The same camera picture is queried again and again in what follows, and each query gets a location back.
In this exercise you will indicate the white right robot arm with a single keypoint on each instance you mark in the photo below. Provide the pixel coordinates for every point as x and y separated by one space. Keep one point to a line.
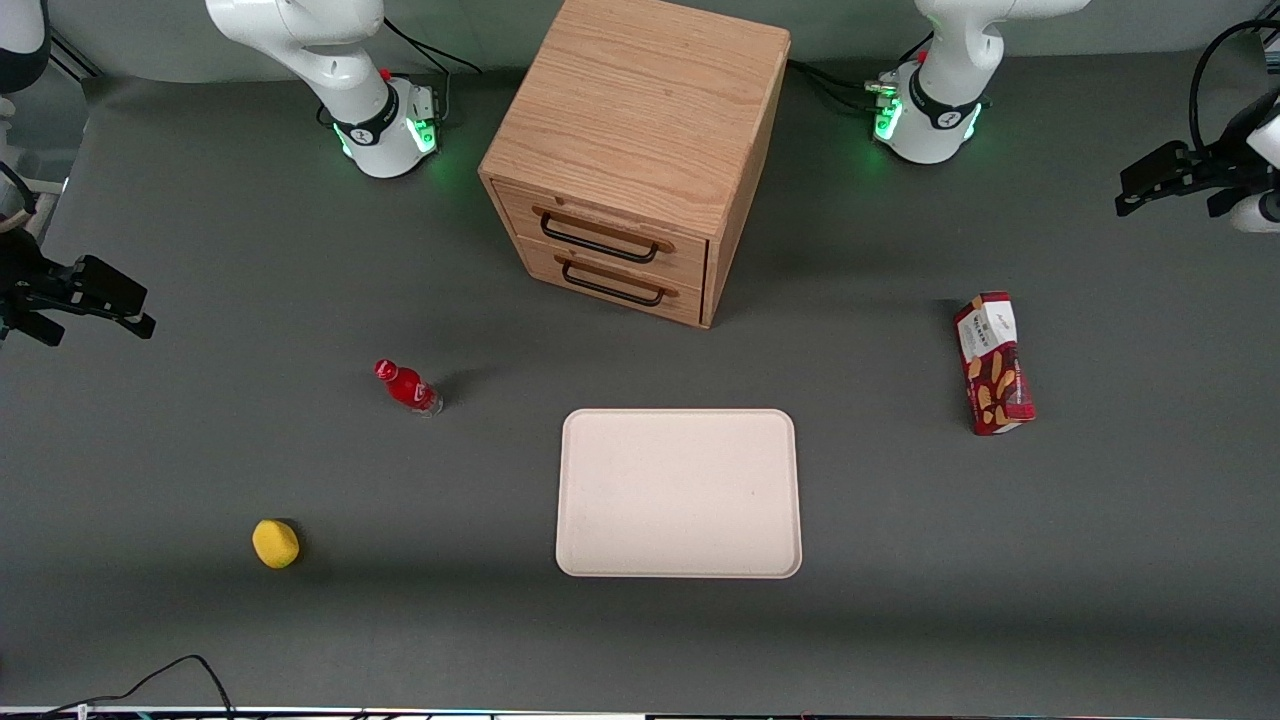
330 60

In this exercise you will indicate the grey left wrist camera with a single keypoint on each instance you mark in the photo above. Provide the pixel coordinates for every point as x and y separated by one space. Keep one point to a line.
1260 214

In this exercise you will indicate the red cookie box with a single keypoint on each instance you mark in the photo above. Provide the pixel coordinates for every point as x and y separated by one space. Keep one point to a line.
995 370

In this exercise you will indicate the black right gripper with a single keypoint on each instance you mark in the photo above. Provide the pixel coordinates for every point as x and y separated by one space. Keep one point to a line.
24 281

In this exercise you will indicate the yellow toy mango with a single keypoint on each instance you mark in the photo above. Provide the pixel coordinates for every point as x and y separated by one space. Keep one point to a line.
275 544

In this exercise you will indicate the cream plastic tray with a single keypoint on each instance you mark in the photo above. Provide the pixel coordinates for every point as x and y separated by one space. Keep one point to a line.
680 495

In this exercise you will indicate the red drink bottle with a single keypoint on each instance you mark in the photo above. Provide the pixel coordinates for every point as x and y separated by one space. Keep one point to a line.
405 385

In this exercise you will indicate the wooden drawer front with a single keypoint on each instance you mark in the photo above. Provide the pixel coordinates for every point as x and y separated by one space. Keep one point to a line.
610 215
625 300

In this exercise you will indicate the wooden drawer cabinet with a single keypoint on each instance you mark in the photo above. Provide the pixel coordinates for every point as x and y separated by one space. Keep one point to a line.
630 100

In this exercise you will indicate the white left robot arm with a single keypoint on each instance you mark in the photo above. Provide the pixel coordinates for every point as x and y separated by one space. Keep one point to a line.
945 95

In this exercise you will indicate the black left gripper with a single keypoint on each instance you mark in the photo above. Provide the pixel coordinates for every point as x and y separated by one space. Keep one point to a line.
1206 165

